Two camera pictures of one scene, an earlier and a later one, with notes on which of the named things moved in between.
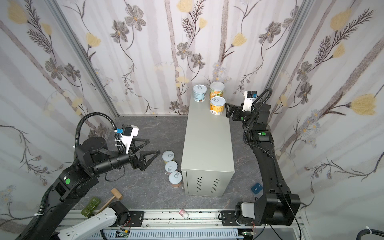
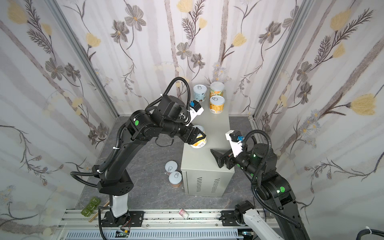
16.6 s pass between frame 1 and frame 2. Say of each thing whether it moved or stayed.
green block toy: stayed
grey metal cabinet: stayed
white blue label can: stayed
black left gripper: moved
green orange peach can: stayed
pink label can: stayed
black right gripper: moved
